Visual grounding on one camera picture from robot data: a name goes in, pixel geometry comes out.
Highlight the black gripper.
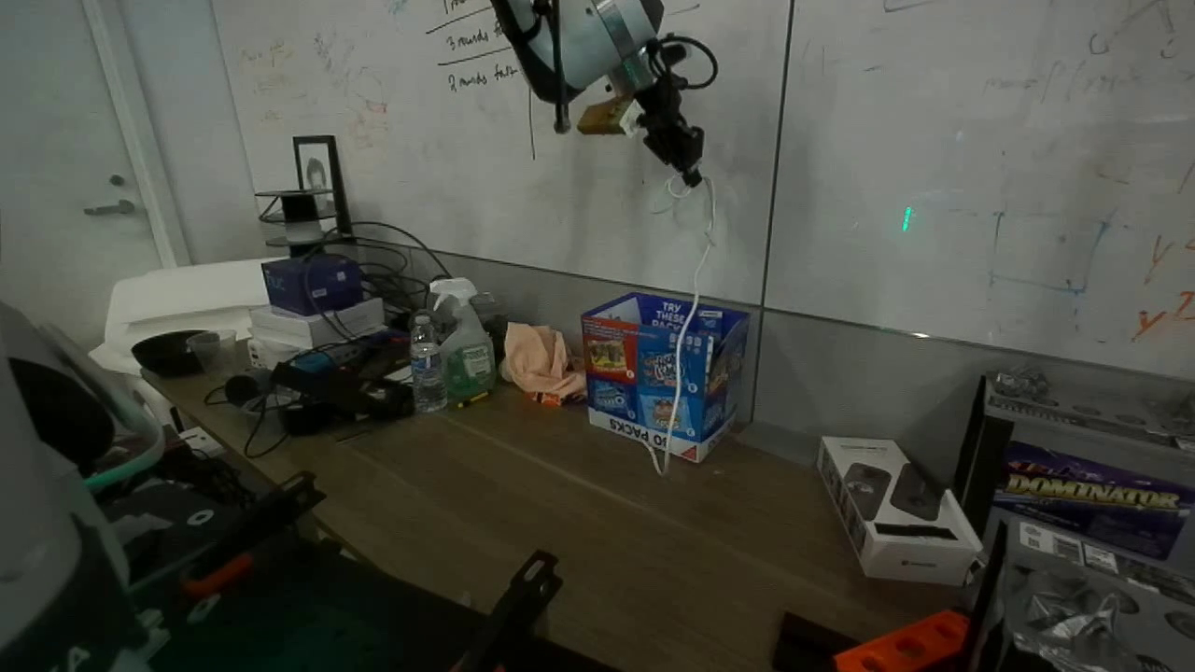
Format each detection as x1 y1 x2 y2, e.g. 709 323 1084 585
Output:
635 75 701 174

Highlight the white rope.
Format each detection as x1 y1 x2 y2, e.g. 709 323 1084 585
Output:
641 172 723 478

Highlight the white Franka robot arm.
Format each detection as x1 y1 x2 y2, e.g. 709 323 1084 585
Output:
490 0 721 187

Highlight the blue cardboard box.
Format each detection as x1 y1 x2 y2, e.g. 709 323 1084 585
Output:
582 292 750 464

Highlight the blue small box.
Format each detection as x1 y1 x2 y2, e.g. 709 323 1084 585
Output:
262 253 362 312

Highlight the white product box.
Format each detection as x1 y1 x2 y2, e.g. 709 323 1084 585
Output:
818 438 982 585

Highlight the grey battery box rear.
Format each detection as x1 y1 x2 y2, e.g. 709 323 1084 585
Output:
953 370 1195 566

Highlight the pink cloth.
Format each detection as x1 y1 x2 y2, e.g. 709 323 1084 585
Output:
499 321 587 406

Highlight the clear spray bottle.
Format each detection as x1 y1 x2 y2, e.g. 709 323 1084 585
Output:
430 275 495 406

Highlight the plastic water bottle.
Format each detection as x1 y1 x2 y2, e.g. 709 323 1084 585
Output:
412 312 443 413

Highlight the white foam tray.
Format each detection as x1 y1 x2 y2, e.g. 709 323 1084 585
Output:
87 253 387 377

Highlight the orange black power strip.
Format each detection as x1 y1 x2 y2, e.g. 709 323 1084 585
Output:
831 610 967 672

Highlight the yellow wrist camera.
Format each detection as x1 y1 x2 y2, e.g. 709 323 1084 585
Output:
577 92 641 136

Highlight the whiteboard on wall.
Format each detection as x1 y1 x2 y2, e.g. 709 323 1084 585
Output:
213 0 1195 377

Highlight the black picture frame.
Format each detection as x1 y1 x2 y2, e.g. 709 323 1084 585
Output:
291 136 351 235

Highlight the door handle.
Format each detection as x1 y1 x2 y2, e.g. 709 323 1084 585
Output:
81 172 147 216

